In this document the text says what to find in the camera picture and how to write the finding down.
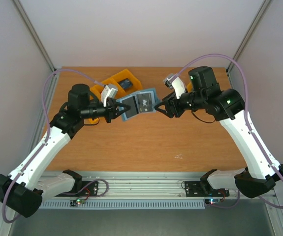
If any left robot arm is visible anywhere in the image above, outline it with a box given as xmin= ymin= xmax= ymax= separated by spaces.
xmin=0 ymin=84 xmax=130 ymax=223

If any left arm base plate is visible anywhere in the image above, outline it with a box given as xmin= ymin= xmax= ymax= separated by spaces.
xmin=61 ymin=181 xmax=99 ymax=197

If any black VIP card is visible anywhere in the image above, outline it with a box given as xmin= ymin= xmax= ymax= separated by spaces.
xmin=135 ymin=90 xmax=156 ymax=113

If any aluminium rail frame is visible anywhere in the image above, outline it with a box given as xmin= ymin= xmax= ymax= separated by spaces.
xmin=6 ymin=171 xmax=277 ymax=200

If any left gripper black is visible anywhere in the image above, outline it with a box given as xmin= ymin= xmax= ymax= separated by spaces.
xmin=81 ymin=98 xmax=130 ymax=123

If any aluminium corner post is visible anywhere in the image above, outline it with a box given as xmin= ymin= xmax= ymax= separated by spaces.
xmin=12 ymin=0 xmax=58 ymax=74
xmin=225 ymin=0 xmax=273 ymax=74

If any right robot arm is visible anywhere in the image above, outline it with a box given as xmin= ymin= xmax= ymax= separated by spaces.
xmin=155 ymin=66 xmax=283 ymax=198

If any teal leather card holder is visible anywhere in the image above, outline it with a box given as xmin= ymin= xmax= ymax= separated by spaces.
xmin=117 ymin=88 xmax=160 ymax=121

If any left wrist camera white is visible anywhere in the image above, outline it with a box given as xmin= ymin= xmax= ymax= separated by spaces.
xmin=101 ymin=84 xmax=118 ymax=107

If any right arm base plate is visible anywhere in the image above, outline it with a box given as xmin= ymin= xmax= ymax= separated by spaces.
xmin=181 ymin=181 xmax=230 ymax=197

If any right aluminium corner post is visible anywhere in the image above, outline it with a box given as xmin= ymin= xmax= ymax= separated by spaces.
xmin=225 ymin=0 xmax=273 ymax=74

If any blue credit card in bin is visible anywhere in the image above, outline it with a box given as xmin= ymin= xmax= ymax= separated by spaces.
xmin=118 ymin=78 xmax=133 ymax=90

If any small yellow bin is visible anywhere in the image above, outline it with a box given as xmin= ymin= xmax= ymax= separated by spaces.
xmin=187 ymin=83 xmax=193 ymax=92

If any grey slotted cable duct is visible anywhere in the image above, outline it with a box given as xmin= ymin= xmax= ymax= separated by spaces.
xmin=40 ymin=199 xmax=205 ymax=210

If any yellow three-compartment bin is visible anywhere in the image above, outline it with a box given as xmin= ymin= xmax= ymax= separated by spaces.
xmin=85 ymin=69 xmax=143 ymax=126

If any left aluminium corner post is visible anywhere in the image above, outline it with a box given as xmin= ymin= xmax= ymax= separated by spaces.
xmin=12 ymin=0 xmax=58 ymax=74

